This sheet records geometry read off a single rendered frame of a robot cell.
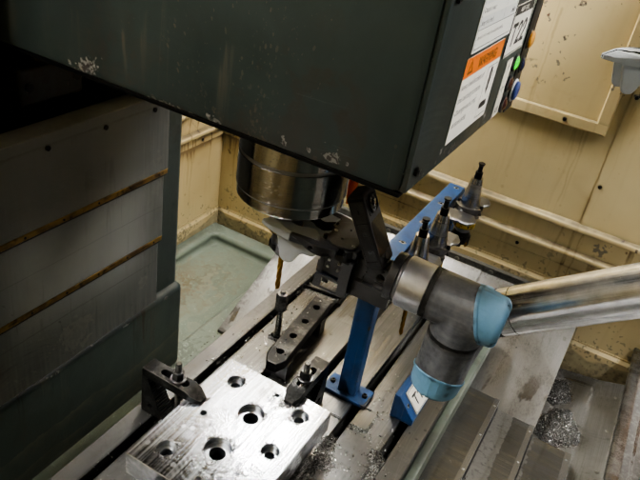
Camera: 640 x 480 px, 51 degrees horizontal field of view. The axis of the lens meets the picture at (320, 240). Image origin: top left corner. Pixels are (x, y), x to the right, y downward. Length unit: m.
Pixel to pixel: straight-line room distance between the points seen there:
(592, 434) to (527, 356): 0.25
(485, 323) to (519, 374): 1.01
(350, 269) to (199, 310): 1.23
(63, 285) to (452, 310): 0.76
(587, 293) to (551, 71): 0.93
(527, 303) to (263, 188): 0.42
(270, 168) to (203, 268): 1.45
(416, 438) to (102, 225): 0.75
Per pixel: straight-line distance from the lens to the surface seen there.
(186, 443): 1.20
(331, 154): 0.76
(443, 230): 1.34
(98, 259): 1.40
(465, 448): 1.63
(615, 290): 0.98
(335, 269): 0.95
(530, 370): 1.91
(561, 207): 1.92
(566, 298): 1.00
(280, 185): 0.87
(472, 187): 1.53
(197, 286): 2.21
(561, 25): 1.80
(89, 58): 0.96
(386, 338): 1.61
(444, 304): 0.90
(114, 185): 1.34
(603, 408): 2.05
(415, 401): 1.42
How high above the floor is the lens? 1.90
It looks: 31 degrees down
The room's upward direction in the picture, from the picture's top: 10 degrees clockwise
